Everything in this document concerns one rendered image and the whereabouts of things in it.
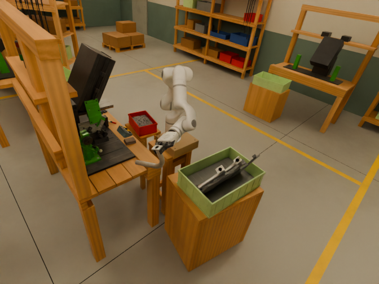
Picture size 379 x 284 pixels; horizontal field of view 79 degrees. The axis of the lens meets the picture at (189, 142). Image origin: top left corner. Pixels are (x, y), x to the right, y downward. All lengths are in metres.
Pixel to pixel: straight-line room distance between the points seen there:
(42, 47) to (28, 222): 2.11
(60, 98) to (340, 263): 2.91
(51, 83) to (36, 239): 1.87
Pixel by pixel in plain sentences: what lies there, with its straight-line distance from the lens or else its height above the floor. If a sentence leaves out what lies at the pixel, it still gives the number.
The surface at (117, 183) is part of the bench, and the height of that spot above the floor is 0.88.
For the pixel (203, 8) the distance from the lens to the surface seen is 7.72.
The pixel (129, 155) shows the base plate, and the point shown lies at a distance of 2.09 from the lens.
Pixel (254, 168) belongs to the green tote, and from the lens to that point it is 2.09.
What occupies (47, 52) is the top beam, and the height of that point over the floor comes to 1.89.
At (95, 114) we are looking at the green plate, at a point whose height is 1.14.
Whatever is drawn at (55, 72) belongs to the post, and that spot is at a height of 1.79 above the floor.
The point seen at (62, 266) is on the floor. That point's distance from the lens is 2.61.
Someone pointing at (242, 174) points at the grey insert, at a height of 0.85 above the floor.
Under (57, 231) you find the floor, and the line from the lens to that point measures 2.83.
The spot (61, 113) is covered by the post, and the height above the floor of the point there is 1.57.
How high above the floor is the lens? 2.23
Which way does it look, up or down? 36 degrees down
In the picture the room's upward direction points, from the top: 7 degrees clockwise
